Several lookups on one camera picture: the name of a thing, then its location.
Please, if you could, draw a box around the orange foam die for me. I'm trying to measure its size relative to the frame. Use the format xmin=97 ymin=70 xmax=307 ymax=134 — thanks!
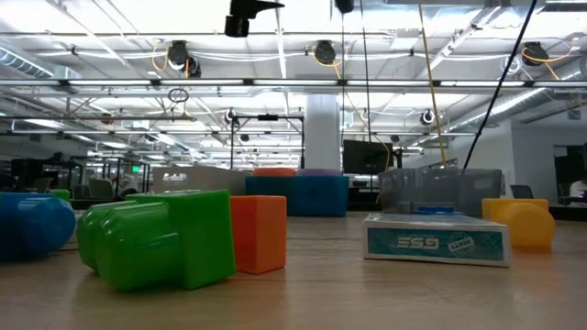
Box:
xmin=251 ymin=167 xmax=297 ymax=178

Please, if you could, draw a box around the purple foam die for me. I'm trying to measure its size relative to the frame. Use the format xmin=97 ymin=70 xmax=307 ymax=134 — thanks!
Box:
xmin=294 ymin=168 xmax=344 ymax=178

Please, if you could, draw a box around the white square pillar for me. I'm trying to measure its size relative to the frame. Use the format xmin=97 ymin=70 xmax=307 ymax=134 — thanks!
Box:
xmin=304 ymin=93 xmax=343 ymax=171

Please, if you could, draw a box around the light grey plastic bin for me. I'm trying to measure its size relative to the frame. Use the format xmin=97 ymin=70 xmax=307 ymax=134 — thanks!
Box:
xmin=151 ymin=165 xmax=249 ymax=197

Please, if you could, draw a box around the teal plastic bin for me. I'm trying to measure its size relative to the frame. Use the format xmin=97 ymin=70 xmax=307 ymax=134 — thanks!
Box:
xmin=244 ymin=174 xmax=350 ymax=218

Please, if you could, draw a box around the black monitor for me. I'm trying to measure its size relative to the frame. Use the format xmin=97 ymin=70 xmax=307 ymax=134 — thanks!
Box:
xmin=342 ymin=138 xmax=395 ymax=176

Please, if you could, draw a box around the orange toy block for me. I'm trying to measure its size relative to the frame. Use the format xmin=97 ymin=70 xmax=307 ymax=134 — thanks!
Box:
xmin=228 ymin=194 xmax=289 ymax=276

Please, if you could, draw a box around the bright green toy block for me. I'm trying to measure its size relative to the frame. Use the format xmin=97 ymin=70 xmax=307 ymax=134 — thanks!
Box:
xmin=76 ymin=189 xmax=238 ymax=293

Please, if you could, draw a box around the small green toy block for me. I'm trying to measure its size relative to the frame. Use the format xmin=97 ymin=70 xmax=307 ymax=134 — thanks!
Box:
xmin=47 ymin=188 xmax=72 ymax=204

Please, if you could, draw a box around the dark grey translucent bin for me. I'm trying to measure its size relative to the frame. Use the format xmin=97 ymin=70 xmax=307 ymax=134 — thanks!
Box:
xmin=377 ymin=167 xmax=504 ymax=217

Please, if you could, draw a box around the blue toy block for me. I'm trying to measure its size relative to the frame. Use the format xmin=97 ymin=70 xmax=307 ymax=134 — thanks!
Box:
xmin=0 ymin=192 xmax=77 ymax=263

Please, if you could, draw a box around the teal printed card deck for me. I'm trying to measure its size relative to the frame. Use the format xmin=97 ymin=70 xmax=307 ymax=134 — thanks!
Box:
xmin=361 ymin=212 xmax=513 ymax=269

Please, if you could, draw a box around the grey office chair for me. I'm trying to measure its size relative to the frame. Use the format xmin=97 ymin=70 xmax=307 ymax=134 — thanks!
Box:
xmin=509 ymin=183 xmax=536 ymax=201

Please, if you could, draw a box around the yellow toy block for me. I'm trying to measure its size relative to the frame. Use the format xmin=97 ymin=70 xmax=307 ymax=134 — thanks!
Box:
xmin=481 ymin=197 xmax=557 ymax=252

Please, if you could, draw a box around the black ceiling cable reel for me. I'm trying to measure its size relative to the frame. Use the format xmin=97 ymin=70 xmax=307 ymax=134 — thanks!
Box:
xmin=522 ymin=40 xmax=550 ymax=68
xmin=313 ymin=39 xmax=338 ymax=66
xmin=166 ymin=39 xmax=203 ymax=79

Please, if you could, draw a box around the yellow cable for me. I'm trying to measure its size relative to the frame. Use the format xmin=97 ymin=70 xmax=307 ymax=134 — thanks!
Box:
xmin=415 ymin=0 xmax=449 ymax=169

